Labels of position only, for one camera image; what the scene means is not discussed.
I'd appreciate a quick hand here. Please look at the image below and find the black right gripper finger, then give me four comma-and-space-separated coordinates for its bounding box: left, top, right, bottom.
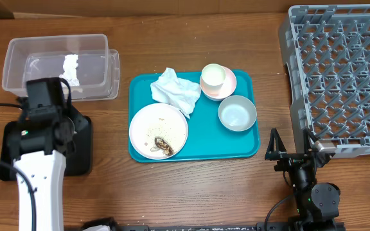
266, 128, 286, 155
303, 128, 320, 153

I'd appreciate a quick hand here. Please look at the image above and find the white napkin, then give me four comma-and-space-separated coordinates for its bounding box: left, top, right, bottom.
150, 67, 202, 119

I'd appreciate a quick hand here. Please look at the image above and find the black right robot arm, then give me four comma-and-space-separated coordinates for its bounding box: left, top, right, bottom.
263, 128, 346, 231

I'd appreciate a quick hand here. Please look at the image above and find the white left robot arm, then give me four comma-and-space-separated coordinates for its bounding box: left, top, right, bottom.
6, 77, 93, 230

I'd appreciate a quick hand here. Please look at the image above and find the grey dishwasher rack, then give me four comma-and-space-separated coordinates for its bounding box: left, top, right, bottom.
278, 4, 370, 158

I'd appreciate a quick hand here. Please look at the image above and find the white tissue in bin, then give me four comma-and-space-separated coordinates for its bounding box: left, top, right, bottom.
59, 55, 80, 87

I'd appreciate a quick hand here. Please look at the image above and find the clear plastic bin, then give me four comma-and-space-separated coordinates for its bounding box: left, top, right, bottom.
2, 34, 120, 101

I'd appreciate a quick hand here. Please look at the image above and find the grey bowl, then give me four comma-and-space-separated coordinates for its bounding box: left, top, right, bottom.
218, 95, 257, 132

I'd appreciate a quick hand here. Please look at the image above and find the black tray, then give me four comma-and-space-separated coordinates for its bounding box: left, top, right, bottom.
0, 115, 93, 176

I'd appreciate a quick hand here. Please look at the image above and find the small pink saucer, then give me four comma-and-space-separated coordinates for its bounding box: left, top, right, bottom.
200, 66, 237, 101

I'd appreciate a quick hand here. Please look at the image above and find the pale yellow cup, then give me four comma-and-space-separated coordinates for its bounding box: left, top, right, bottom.
200, 64, 226, 94

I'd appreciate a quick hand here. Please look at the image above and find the brown food scrap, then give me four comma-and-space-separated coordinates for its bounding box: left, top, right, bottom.
154, 137, 174, 157

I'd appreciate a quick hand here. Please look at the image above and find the large white plate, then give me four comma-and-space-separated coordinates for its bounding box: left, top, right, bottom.
128, 103, 188, 160

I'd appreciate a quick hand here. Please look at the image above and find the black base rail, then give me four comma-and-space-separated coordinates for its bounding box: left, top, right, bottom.
82, 217, 298, 231

